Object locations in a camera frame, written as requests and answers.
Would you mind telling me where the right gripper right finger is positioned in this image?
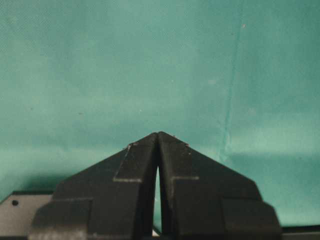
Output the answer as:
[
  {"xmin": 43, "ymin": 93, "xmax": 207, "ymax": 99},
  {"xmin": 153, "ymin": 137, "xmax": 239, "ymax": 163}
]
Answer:
[{"xmin": 158, "ymin": 132, "xmax": 282, "ymax": 240}]

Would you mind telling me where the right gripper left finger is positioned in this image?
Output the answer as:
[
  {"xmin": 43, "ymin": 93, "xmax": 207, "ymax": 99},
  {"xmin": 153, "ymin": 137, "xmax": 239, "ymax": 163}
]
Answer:
[{"xmin": 28, "ymin": 133, "xmax": 158, "ymax": 240}]

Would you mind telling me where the green table cloth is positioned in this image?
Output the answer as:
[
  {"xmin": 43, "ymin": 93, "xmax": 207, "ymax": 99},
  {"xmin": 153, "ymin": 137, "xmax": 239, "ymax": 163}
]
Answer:
[{"xmin": 0, "ymin": 0, "xmax": 320, "ymax": 226}]

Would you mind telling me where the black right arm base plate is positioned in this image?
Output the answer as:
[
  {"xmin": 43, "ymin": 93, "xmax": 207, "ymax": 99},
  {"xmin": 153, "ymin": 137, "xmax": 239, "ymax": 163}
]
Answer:
[{"xmin": 0, "ymin": 191, "xmax": 53, "ymax": 240}]

